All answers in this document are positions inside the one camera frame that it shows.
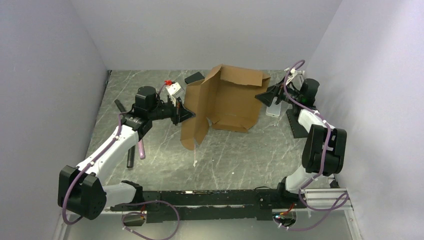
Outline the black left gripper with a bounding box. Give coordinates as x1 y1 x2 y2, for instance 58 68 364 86
148 95 196 126

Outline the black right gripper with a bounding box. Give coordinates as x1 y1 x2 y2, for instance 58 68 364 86
255 76 302 107

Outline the brown cardboard box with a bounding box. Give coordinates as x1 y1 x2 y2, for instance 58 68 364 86
180 64 271 151

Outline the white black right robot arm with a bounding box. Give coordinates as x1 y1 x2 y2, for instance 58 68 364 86
255 78 347 208

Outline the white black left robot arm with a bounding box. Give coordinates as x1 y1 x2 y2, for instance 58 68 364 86
57 82 195 225

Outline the small black box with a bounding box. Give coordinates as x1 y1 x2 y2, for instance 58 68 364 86
184 71 205 85

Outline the white translucent plastic case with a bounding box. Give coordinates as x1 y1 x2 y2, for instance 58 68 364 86
265 103 282 118

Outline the black rectangular block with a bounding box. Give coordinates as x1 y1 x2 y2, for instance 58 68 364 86
285 108 308 139

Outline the pink pen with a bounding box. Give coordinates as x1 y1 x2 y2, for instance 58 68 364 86
137 139 146 160

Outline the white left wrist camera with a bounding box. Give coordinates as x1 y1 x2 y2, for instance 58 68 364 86
165 81 185 99

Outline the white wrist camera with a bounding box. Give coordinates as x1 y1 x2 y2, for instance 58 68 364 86
165 81 185 99
284 67 305 86

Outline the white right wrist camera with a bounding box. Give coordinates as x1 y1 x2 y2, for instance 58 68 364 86
284 67 305 86

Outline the black rubber hose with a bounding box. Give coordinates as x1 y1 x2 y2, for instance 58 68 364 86
114 99 137 169

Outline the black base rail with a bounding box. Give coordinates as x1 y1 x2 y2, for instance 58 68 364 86
110 188 305 223

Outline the aluminium frame rail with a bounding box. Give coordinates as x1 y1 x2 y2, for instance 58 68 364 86
59 188 354 216

